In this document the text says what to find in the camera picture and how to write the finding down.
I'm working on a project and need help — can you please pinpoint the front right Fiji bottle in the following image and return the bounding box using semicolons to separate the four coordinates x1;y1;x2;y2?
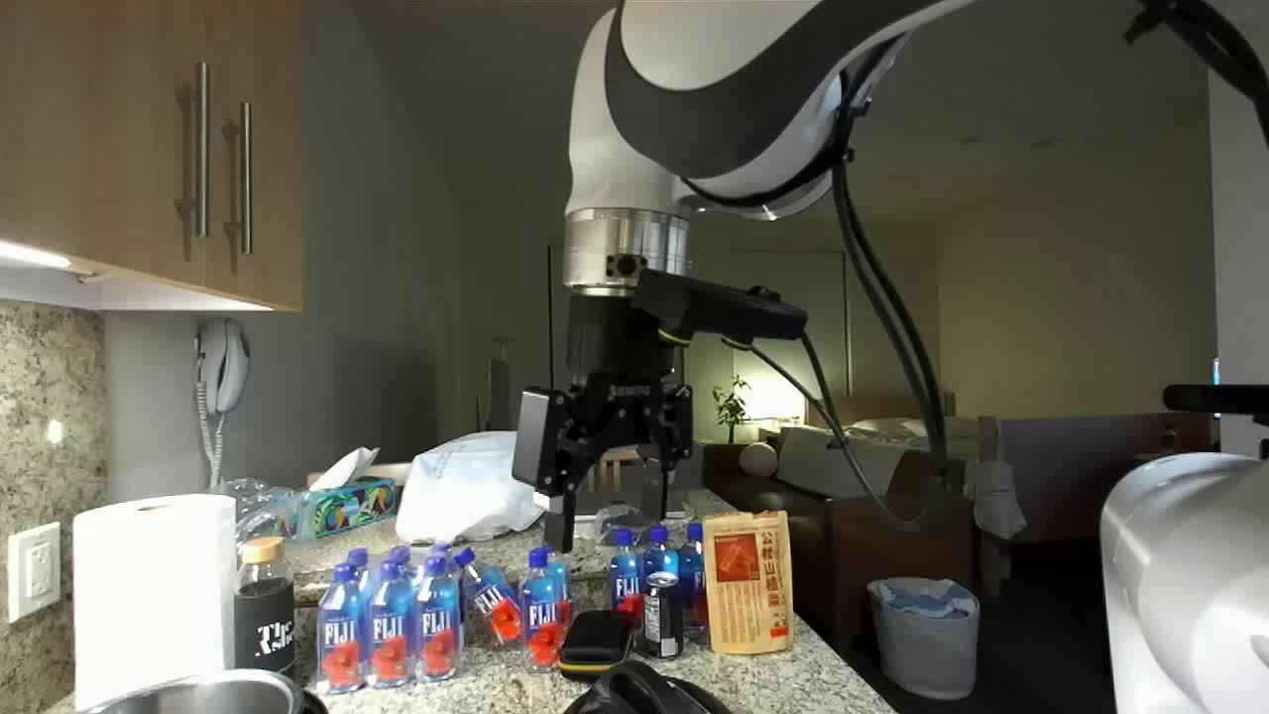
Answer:
415;555;466;679

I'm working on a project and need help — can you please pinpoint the front middle Fiji bottle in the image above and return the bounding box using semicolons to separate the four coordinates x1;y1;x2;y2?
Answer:
370;559;414;685

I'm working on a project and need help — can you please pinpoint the white plastic bag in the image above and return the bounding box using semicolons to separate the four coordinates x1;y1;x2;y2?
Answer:
396;432;545;542

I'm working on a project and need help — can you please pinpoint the small black orange pouch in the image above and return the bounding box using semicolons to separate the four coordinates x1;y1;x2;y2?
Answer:
554;611;635;679

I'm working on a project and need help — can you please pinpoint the rightmost Fiji water bottle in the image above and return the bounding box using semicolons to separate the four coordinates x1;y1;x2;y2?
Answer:
678;521;706;636

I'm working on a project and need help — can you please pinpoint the dark soda can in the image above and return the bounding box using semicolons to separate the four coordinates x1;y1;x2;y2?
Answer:
643;571;684;659

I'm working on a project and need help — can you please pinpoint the Fiji bottle near lid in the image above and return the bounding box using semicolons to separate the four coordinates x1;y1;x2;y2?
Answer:
520;546;571;666

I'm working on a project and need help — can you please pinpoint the white wall outlet plate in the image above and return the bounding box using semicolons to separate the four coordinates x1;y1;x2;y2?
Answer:
8;523;59;622

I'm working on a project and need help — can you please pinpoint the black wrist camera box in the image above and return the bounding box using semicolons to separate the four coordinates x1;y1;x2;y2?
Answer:
631;271;807;340

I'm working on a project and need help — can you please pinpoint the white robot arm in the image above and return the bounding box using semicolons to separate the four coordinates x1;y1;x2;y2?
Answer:
515;0;975;546

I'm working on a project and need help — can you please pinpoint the brown sofa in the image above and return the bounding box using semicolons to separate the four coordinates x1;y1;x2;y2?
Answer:
701;429;1005;642

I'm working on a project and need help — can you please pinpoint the silver rice cooker pot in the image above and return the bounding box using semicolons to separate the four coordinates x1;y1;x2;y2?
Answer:
78;670;331;714

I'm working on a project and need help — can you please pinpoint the bin with plastic liner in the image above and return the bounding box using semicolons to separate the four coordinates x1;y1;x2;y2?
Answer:
869;576;981;703

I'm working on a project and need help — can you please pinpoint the tilted Fiji water bottle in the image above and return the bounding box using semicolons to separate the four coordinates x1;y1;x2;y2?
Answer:
456;546;522;646

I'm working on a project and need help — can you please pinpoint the Fiji bottle behind gripper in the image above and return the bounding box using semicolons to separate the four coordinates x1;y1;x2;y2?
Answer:
606;526;643;616

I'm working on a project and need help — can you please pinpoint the front left Fiji bottle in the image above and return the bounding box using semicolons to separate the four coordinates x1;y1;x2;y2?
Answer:
319;563;360;693

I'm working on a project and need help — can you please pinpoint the patterned tissue box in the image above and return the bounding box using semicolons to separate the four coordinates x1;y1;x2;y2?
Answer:
294;448;401;538

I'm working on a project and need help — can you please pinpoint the white paper towel roll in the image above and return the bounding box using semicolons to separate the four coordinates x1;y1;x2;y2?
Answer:
70;492;238;710

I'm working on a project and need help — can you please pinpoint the wooden wall cabinet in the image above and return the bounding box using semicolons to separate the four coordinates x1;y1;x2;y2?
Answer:
0;0;307;314

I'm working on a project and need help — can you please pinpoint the black can koozie jar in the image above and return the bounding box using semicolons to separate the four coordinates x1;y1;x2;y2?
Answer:
234;535;294;673

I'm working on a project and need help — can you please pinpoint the white wall phone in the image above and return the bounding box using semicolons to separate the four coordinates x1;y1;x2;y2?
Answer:
196;317;250;486

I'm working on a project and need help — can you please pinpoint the tan red snack packet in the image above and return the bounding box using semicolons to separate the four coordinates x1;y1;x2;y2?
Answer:
701;513;795;656

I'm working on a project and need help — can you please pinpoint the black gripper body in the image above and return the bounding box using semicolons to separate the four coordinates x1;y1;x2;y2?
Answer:
545;297;690;494

